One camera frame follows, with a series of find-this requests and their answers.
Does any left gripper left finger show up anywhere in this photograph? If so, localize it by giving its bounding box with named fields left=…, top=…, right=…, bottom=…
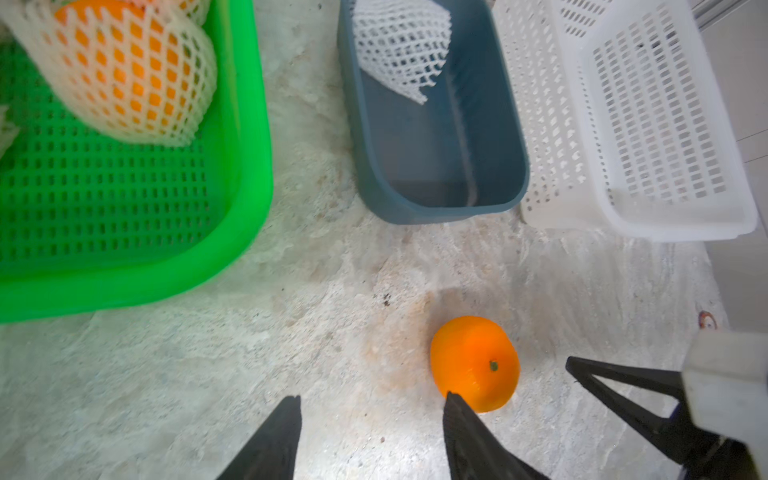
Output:
left=217, top=396, right=302, bottom=480

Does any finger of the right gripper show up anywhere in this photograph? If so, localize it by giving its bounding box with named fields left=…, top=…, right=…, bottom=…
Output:
left=565, top=356, right=715, bottom=466

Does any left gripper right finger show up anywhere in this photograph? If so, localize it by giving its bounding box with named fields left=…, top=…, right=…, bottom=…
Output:
left=442, top=392, right=548, bottom=480

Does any netted orange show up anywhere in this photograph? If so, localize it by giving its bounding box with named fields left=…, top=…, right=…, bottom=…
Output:
left=1, top=1, right=217, bottom=147

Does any white foam net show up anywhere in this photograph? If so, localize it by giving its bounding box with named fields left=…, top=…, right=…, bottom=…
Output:
left=351, top=0, right=452, bottom=105

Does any white plastic basket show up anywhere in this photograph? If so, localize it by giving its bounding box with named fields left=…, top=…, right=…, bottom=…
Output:
left=492, top=1, right=758, bottom=242

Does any green plastic basket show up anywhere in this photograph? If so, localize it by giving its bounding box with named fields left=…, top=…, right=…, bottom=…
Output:
left=1, top=1, right=274, bottom=323

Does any dark blue plastic tub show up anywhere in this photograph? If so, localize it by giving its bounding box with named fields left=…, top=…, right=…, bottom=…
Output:
left=337, top=1, right=530, bottom=225

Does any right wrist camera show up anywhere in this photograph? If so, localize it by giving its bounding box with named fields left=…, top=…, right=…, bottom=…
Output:
left=681, top=330, right=767, bottom=479

